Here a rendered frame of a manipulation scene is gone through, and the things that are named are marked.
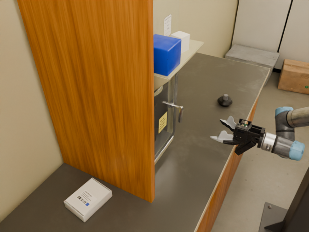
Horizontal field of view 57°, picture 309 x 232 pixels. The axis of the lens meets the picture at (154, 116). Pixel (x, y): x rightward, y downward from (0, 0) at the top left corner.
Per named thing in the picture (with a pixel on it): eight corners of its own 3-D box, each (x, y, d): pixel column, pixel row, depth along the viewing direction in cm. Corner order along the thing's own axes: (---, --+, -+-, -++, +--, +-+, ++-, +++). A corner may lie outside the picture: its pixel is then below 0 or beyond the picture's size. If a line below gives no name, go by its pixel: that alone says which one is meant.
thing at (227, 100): (214, 105, 176) (216, 96, 172) (219, 98, 183) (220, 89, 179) (229, 110, 173) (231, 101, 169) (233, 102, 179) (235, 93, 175)
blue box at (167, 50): (140, 69, 96) (139, 44, 90) (155, 57, 103) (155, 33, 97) (167, 77, 92) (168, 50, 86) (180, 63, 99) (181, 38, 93)
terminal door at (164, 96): (144, 173, 128) (140, 99, 103) (174, 133, 149) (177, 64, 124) (145, 174, 128) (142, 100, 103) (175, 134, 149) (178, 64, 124)
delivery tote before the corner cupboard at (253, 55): (221, 77, 388) (224, 55, 367) (231, 64, 416) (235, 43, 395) (266, 89, 363) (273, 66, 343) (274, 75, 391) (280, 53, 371)
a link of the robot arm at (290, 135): (293, 133, 129) (296, 130, 119) (294, 159, 128) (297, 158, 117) (274, 134, 132) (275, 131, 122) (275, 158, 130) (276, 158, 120)
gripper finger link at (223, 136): (211, 128, 120) (233, 127, 120) (209, 138, 124) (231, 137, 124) (213, 133, 118) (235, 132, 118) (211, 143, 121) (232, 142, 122)
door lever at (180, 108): (173, 118, 138) (170, 120, 137) (174, 101, 133) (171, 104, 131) (183, 121, 136) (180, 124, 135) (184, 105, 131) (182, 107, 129)
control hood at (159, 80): (138, 95, 101) (137, 70, 95) (177, 58, 124) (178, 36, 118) (167, 104, 97) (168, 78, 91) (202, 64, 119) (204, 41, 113)
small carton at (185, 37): (169, 49, 108) (170, 34, 104) (178, 45, 111) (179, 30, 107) (180, 54, 105) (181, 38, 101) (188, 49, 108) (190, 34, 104)
